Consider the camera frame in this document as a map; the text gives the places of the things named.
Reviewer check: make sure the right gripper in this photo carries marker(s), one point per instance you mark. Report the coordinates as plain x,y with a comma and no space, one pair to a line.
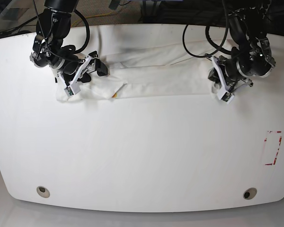
68,69

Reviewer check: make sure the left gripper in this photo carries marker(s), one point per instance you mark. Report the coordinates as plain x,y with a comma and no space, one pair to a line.
233,79

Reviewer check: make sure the white printed T-shirt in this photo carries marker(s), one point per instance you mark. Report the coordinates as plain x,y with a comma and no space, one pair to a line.
157,71

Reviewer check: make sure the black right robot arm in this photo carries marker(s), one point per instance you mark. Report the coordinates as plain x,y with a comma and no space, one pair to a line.
53,25

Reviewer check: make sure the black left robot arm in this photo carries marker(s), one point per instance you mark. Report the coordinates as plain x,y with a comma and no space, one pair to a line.
253,56

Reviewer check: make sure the red tape rectangle marker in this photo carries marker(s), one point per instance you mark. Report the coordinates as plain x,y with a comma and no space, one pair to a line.
271,147

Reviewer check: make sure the right table grommet hole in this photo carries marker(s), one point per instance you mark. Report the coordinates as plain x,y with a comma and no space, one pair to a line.
250,193

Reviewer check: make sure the table grommet hole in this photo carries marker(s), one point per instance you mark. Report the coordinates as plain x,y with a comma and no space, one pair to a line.
250,193
43,192

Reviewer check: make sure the left table grommet hole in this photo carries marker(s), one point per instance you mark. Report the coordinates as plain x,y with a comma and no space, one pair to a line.
43,192

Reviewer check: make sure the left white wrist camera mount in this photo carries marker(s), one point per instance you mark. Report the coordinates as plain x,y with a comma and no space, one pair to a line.
224,86

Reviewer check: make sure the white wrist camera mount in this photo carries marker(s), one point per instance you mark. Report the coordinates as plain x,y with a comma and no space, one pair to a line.
224,86
73,87

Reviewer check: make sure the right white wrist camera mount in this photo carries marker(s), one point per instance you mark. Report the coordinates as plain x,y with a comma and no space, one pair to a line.
73,87

